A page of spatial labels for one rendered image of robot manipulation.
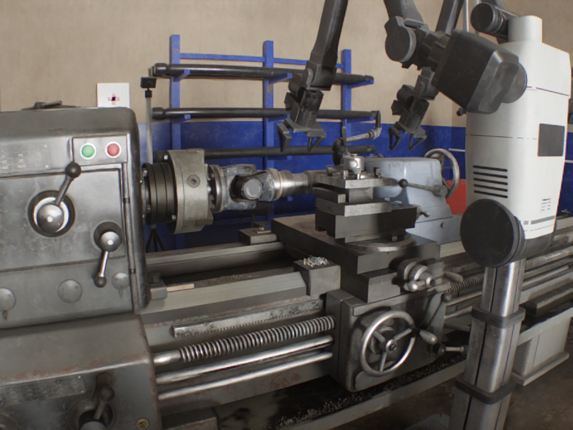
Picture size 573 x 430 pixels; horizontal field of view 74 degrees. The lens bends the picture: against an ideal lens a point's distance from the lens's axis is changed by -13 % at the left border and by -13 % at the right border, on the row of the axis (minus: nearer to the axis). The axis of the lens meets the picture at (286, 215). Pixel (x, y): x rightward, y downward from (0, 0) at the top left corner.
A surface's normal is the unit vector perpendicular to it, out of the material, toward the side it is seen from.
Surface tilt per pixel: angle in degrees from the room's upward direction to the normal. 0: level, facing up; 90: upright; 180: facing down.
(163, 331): 90
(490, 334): 90
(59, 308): 90
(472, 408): 90
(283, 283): 36
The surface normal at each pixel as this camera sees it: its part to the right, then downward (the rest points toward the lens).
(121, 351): 0.25, -0.73
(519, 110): -0.43, 0.18
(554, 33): -0.89, 0.09
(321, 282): 0.46, 0.18
